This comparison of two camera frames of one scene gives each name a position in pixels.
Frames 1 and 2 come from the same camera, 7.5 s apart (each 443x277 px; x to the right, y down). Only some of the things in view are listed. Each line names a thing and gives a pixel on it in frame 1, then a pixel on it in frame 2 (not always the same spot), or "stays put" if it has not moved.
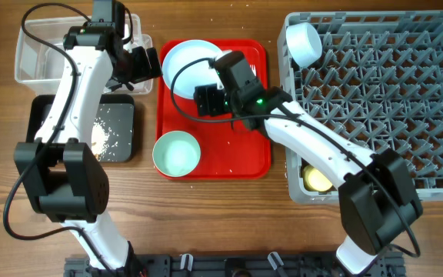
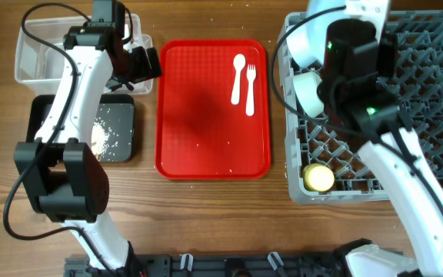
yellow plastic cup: [314, 181] stays put
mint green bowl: [176, 154] to [306, 85]
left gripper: [144, 71] stays put
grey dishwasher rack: [391, 80] stays put
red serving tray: [228, 149] stays put
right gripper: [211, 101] to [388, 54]
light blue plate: [198, 74] to [316, 28]
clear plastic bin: [41, 71] stays put
